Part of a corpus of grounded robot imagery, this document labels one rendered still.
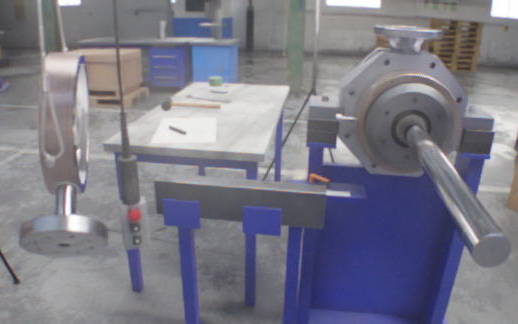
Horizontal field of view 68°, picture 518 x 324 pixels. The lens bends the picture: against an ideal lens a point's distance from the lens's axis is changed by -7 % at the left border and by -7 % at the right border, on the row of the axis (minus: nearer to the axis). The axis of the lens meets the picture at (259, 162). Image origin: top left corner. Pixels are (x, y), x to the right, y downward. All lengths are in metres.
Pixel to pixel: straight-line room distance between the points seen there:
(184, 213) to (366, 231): 0.87
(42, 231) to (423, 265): 1.69
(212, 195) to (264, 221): 0.21
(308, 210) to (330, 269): 0.67
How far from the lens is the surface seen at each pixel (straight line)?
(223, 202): 1.50
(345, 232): 1.97
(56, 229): 0.94
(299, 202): 1.46
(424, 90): 1.49
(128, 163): 0.98
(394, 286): 2.18
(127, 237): 1.07
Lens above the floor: 1.49
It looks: 22 degrees down
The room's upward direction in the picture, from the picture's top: 1 degrees clockwise
